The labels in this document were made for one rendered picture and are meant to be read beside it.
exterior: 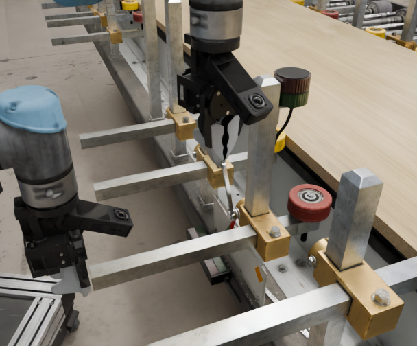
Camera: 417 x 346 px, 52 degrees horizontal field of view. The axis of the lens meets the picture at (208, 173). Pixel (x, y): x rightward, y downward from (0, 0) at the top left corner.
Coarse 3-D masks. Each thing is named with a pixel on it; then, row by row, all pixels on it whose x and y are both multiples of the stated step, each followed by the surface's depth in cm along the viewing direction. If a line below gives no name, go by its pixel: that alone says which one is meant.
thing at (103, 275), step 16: (288, 224) 81; (304, 224) 82; (192, 240) 77; (208, 240) 77; (224, 240) 77; (240, 240) 78; (256, 240) 80; (128, 256) 74; (144, 256) 74; (160, 256) 74; (176, 256) 74; (192, 256) 76; (208, 256) 77; (96, 272) 71; (112, 272) 71; (128, 272) 72; (144, 272) 73; (160, 272) 75; (96, 288) 71
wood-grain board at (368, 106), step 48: (240, 48) 157; (288, 48) 157; (336, 48) 157; (384, 48) 157; (336, 96) 121; (384, 96) 121; (288, 144) 102; (336, 144) 98; (384, 144) 98; (384, 192) 83
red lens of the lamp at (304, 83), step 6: (276, 78) 69; (282, 78) 68; (306, 78) 68; (282, 84) 69; (288, 84) 68; (294, 84) 68; (300, 84) 68; (306, 84) 69; (282, 90) 69; (288, 90) 69; (294, 90) 68; (300, 90) 69; (306, 90) 69
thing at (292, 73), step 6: (276, 72) 70; (282, 72) 70; (288, 72) 70; (294, 72) 70; (300, 72) 70; (306, 72) 70; (288, 78) 68; (294, 78) 68; (300, 78) 68; (288, 114) 74; (288, 120) 75; (282, 126) 75; (276, 138) 76
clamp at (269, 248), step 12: (240, 204) 86; (240, 216) 85; (252, 216) 81; (264, 216) 81; (252, 228) 80; (264, 228) 79; (264, 240) 76; (276, 240) 76; (288, 240) 78; (264, 252) 77; (276, 252) 78; (288, 252) 79
